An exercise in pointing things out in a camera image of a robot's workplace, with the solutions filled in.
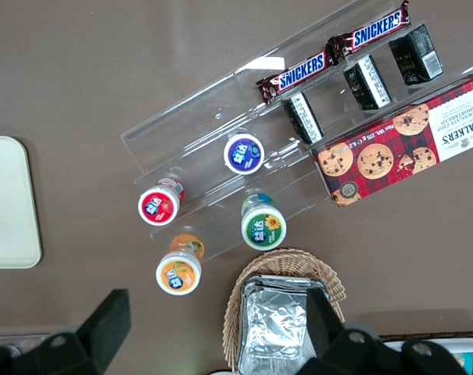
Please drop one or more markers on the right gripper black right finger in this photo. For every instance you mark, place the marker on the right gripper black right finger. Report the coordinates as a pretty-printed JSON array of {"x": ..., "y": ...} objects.
[{"x": 357, "y": 355}]

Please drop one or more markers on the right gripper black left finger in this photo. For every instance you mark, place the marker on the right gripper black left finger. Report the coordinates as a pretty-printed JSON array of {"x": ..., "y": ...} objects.
[{"x": 87, "y": 343}]

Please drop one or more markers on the white rectangular snack tray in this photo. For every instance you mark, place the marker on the white rectangular snack tray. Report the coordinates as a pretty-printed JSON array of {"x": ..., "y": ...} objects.
[{"x": 447, "y": 343}]

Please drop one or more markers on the aluminium foil tray stack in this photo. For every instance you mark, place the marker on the aluminium foil tray stack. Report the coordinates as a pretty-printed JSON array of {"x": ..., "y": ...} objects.
[{"x": 271, "y": 324}]

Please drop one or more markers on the light oval wicker basket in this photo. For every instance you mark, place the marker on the light oval wicker basket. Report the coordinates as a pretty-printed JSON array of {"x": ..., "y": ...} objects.
[{"x": 283, "y": 261}]

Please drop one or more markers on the beige plastic tray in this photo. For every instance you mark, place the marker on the beige plastic tray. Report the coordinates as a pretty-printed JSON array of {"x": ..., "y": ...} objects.
[{"x": 9, "y": 203}]

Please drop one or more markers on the orange lid gum jar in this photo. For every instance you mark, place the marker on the orange lid gum jar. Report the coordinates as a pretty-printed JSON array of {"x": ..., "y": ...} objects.
[{"x": 178, "y": 275}]

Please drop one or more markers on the red lid gum jar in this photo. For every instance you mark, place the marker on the red lid gum jar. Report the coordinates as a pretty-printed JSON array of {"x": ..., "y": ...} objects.
[{"x": 158, "y": 206}]

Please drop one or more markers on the green lid gum jar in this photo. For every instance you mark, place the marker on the green lid gum jar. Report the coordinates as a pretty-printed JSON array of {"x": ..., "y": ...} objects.
[{"x": 263, "y": 229}]

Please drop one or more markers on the red Walkers cookie box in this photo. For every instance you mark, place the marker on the red Walkers cookie box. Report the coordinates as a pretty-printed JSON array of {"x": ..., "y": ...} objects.
[{"x": 396, "y": 156}]

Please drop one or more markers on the blue lid gum jar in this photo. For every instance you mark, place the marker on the blue lid gum jar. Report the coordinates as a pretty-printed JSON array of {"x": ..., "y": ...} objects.
[{"x": 244, "y": 153}]

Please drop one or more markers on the small black carton box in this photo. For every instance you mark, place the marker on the small black carton box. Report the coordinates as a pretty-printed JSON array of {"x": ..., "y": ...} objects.
[
  {"x": 416, "y": 54},
  {"x": 302, "y": 117},
  {"x": 367, "y": 82}
]

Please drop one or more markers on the clear acrylic stepped stand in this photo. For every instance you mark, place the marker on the clear acrylic stepped stand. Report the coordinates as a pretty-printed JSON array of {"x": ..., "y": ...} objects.
[{"x": 205, "y": 117}]

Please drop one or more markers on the Snickers chocolate bar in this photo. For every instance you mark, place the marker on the Snickers chocolate bar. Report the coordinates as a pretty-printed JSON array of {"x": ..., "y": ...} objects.
[
  {"x": 300, "y": 72},
  {"x": 373, "y": 29}
]

